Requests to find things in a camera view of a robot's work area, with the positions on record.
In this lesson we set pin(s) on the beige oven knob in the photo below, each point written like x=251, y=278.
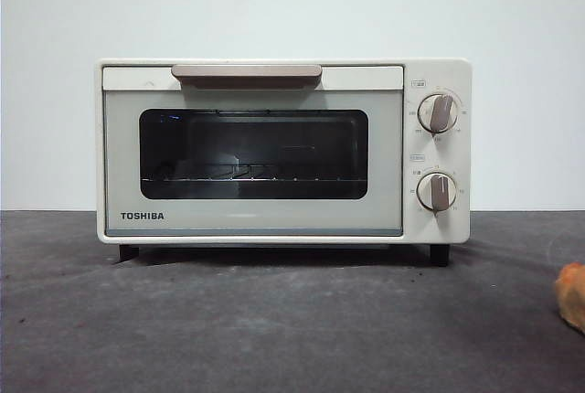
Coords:
x=438, y=113
x=436, y=192

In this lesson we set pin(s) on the cream toaster oven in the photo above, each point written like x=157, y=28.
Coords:
x=439, y=151

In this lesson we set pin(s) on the orange-brown bread loaf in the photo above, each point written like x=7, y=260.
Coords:
x=572, y=297

